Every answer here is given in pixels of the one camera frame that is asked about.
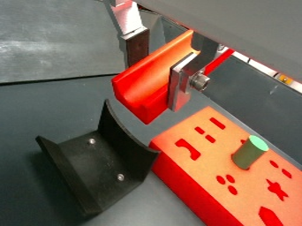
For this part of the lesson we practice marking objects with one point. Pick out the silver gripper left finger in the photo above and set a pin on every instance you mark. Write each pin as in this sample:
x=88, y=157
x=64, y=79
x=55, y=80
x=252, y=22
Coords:
x=133, y=33

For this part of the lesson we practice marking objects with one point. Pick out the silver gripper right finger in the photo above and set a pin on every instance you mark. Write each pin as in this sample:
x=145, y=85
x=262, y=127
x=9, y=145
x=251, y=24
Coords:
x=187, y=72

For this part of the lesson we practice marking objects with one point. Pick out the black cradle fixture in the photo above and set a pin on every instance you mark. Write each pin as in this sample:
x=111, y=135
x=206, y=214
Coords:
x=103, y=164

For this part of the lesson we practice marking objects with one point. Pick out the red shape sorter block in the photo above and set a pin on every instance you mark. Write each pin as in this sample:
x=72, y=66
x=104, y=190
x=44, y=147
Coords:
x=227, y=196

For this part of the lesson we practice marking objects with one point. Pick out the green cylinder peg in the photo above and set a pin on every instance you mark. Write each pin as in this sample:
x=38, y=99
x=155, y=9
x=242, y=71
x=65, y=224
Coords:
x=248, y=152

